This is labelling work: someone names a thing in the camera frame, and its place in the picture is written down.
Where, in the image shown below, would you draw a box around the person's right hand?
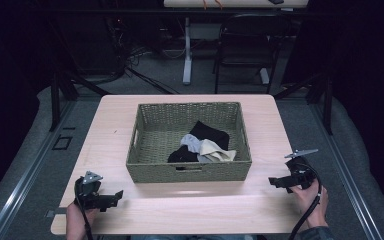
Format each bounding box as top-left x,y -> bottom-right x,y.
289,185 -> 330,230

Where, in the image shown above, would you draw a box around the black metal stand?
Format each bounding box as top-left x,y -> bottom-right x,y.
273,71 -> 335,136
48,68 -> 112,133

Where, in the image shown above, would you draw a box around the orange cable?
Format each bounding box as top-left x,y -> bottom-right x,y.
202,0 -> 225,10

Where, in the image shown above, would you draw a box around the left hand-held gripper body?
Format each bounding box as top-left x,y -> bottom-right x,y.
73,170 -> 115,211

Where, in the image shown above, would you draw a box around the green woven basket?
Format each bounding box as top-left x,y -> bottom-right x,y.
125,101 -> 253,184

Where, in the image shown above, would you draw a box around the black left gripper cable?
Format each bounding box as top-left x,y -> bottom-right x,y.
74,181 -> 95,240

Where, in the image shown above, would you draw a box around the grey sock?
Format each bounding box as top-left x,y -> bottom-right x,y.
179,133 -> 214,164

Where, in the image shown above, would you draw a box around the small black sock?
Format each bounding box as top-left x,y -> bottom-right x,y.
167,145 -> 200,164

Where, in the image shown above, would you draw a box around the white desk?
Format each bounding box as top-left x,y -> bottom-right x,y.
163,0 -> 310,86

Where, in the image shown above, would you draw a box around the metal floor rail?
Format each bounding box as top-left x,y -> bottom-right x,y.
0,99 -> 78,240
309,102 -> 384,240

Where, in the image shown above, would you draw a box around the black folding chair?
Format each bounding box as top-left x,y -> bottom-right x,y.
212,13 -> 295,95

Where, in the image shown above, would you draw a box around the large black sock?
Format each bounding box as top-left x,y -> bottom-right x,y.
189,120 -> 231,152

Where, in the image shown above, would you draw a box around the person's left hand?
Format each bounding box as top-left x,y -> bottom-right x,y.
65,201 -> 98,234

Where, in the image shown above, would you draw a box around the beige sock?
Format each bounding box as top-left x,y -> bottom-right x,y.
198,138 -> 238,163

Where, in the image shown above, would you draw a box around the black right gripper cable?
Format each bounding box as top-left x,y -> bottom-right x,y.
287,162 -> 323,240

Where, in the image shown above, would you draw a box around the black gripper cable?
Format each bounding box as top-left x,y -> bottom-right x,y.
287,162 -> 323,240
74,181 -> 95,240

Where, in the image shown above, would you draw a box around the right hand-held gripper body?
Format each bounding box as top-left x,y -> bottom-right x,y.
283,148 -> 320,192

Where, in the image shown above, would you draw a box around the tangle of floor cables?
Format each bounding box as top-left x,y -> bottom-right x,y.
103,16 -> 182,96

